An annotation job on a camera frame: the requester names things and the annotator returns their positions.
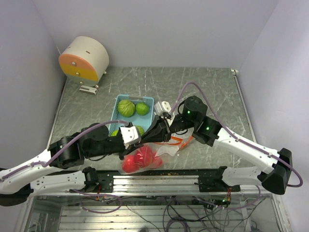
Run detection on clear orange-zip bag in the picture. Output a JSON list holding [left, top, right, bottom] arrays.
[[118, 134, 193, 174]]

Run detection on red yellow apple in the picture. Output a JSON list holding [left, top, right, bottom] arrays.
[[151, 156, 163, 169]]

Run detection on red tomato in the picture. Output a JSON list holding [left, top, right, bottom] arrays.
[[122, 155, 140, 173]]

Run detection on red pomegranate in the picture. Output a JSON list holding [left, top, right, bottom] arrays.
[[134, 146, 153, 168]]

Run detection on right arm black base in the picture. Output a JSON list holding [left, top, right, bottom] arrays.
[[194, 166, 240, 192]]

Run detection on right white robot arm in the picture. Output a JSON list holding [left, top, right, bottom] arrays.
[[169, 96, 293, 195]]

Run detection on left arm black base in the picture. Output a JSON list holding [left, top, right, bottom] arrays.
[[69, 167, 113, 193]]

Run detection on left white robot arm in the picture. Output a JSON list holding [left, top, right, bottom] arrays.
[[0, 116, 171, 206]]

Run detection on large green cabbage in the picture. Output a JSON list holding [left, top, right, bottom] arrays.
[[117, 100, 135, 117], [135, 125, 145, 136]]

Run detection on light blue plastic basket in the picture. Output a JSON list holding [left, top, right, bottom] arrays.
[[111, 94, 154, 131]]

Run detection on small green cabbage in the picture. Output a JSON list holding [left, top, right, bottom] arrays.
[[135, 102, 150, 116], [111, 130, 119, 136]]

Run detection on white slotted plastic block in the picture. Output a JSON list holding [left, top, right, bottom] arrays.
[[79, 85, 98, 95]]

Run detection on round cream drawer box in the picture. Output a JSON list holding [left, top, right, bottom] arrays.
[[58, 36, 110, 87]]

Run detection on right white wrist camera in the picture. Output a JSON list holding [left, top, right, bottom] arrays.
[[154, 101, 171, 116]]

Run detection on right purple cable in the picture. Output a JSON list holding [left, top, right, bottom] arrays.
[[169, 81, 304, 211]]

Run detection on purple cable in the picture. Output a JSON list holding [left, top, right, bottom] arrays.
[[0, 120, 131, 182], [169, 81, 304, 211]]

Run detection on aluminium frame rail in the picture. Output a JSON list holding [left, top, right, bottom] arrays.
[[30, 173, 278, 197]]

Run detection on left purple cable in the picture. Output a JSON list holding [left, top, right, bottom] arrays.
[[0, 120, 131, 182]]

